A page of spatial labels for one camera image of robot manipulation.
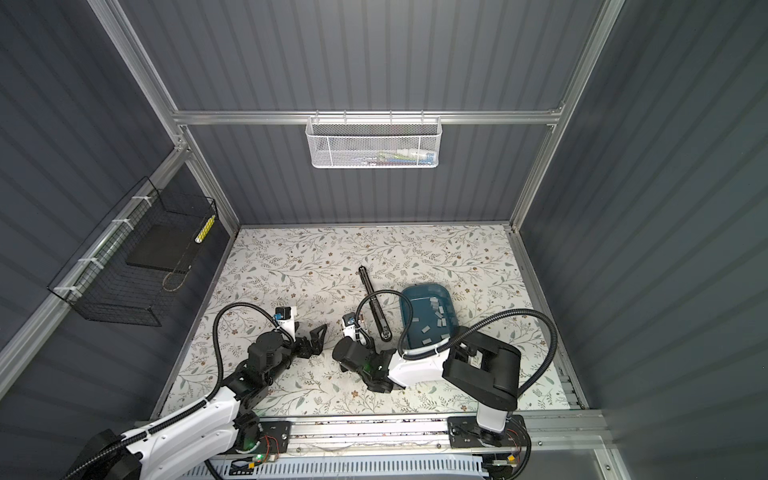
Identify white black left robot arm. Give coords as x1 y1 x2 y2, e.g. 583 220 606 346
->
64 324 327 479

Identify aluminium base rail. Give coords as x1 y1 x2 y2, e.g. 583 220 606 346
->
122 413 523 460

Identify white wire mesh basket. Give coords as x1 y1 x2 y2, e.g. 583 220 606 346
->
305 118 443 169

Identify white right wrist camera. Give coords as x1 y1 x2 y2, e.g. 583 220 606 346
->
341 312 365 343

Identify black long stapler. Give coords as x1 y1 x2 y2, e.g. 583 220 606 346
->
358 266 393 342

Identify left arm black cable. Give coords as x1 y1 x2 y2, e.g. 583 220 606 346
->
59 301 295 480

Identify black wire basket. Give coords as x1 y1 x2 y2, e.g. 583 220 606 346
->
48 181 218 327

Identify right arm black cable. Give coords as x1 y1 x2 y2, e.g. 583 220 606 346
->
355 289 559 398

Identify teal plastic tray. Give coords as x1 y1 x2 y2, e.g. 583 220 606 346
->
402 283 459 349

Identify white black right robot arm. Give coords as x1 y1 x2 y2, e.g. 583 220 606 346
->
332 332 521 433

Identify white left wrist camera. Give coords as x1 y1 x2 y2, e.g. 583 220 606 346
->
274 306 297 340

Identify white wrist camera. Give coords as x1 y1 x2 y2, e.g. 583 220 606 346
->
274 306 297 340
341 312 365 343

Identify yellow marker pen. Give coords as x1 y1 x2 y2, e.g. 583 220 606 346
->
194 215 216 244

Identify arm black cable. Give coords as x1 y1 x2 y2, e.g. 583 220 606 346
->
59 301 295 480
355 289 559 398

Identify black foam pad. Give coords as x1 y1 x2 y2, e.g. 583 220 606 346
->
126 225 201 273

